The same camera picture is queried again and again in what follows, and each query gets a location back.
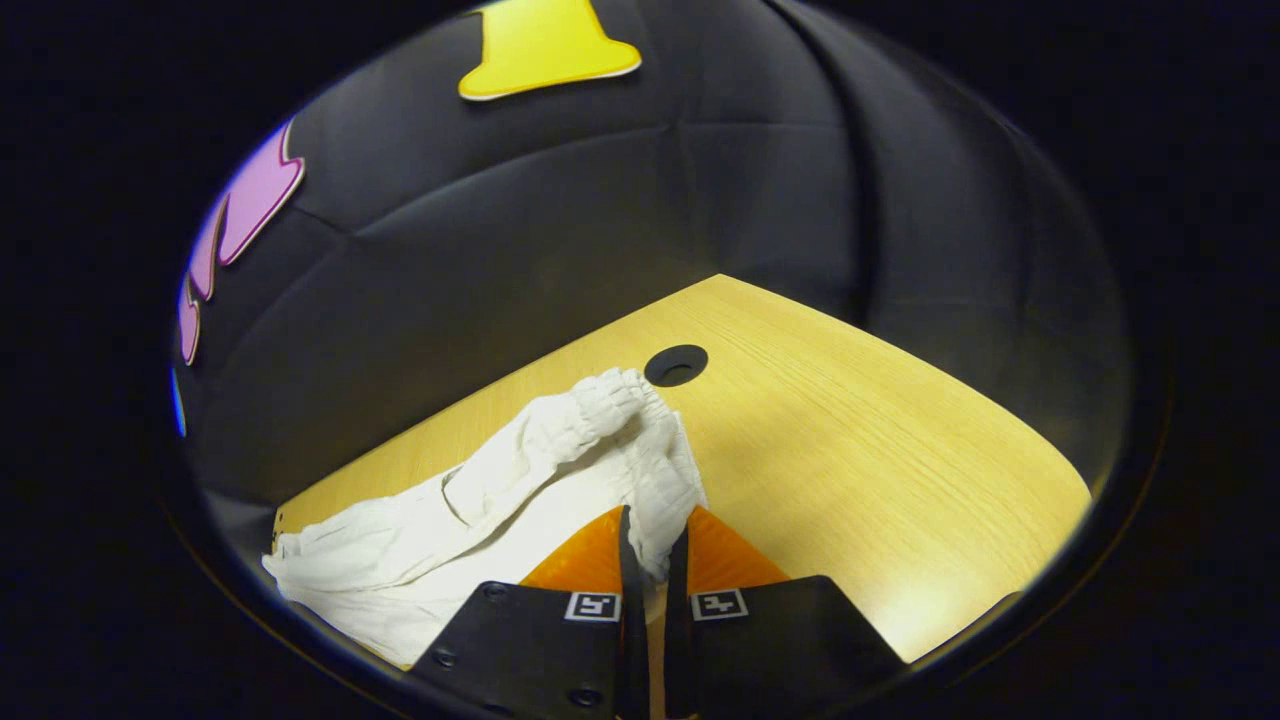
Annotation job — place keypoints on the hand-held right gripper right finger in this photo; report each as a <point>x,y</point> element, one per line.
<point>678,650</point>

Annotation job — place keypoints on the white jeans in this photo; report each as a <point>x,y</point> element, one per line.
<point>480,520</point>

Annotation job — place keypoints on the black backdrop cloth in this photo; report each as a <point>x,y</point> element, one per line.
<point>600,220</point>

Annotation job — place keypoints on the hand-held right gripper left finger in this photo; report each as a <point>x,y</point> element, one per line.
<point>634,650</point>

